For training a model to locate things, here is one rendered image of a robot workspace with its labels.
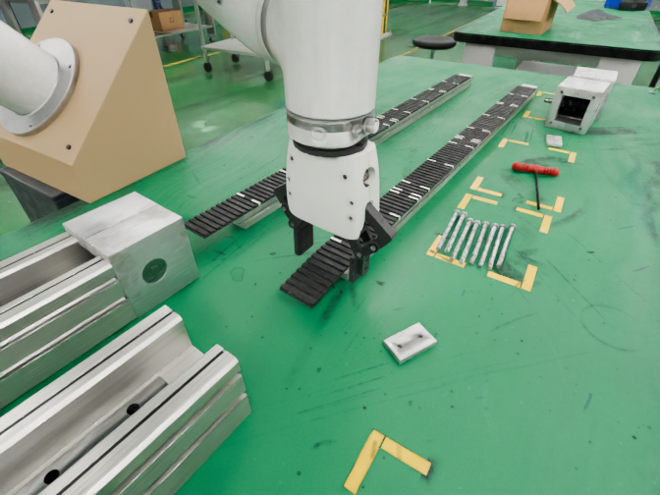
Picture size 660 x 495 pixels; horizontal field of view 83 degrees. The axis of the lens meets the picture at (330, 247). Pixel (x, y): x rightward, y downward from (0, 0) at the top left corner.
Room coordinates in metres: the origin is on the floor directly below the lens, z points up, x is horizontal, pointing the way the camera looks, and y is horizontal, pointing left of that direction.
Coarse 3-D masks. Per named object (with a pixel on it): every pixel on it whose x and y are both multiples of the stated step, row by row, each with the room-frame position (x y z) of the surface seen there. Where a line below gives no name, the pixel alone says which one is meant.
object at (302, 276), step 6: (300, 270) 0.34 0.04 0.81; (306, 270) 0.34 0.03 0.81; (294, 276) 0.33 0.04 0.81; (300, 276) 0.33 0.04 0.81; (306, 276) 0.33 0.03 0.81; (312, 276) 0.33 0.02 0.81; (300, 282) 0.32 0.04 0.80; (306, 282) 0.32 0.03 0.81; (312, 282) 0.32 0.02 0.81; (318, 282) 0.32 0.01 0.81; (324, 282) 0.32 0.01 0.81; (312, 288) 0.31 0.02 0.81; (318, 288) 0.31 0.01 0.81; (324, 288) 0.31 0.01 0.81
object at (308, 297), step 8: (288, 280) 0.33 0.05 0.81; (280, 288) 0.32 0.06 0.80; (288, 288) 0.31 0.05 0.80; (296, 288) 0.32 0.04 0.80; (304, 288) 0.31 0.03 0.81; (296, 296) 0.30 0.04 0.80; (304, 296) 0.30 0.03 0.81; (312, 296) 0.30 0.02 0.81; (320, 296) 0.30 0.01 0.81; (312, 304) 0.29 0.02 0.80
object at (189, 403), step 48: (144, 336) 0.20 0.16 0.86; (96, 384) 0.16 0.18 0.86; (144, 384) 0.18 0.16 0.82; (192, 384) 0.15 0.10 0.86; (240, 384) 0.17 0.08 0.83; (0, 432) 0.12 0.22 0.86; (48, 432) 0.13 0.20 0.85; (96, 432) 0.13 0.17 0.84; (144, 432) 0.12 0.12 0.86; (192, 432) 0.13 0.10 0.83; (0, 480) 0.10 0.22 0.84; (48, 480) 0.10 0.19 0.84; (96, 480) 0.09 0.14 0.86; (144, 480) 0.10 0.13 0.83
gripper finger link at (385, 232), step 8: (368, 208) 0.33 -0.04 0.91; (368, 216) 0.32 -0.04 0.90; (376, 216) 0.32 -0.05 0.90; (376, 224) 0.32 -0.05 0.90; (384, 224) 0.32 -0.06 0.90; (376, 232) 0.31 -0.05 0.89; (384, 232) 0.31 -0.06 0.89; (392, 232) 0.31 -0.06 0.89; (376, 240) 0.31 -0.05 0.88; (384, 240) 0.31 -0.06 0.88
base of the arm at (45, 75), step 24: (0, 24) 0.66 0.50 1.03; (0, 48) 0.63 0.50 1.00; (24, 48) 0.66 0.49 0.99; (48, 48) 0.75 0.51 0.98; (72, 48) 0.72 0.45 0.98; (0, 72) 0.61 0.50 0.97; (24, 72) 0.64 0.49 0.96; (48, 72) 0.67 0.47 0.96; (72, 72) 0.68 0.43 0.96; (0, 96) 0.62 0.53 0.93; (24, 96) 0.63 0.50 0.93; (48, 96) 0.66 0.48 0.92; (0, 120) 0.67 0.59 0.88; (24, 120) 0.64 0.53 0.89; (48, 120) 0.62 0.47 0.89
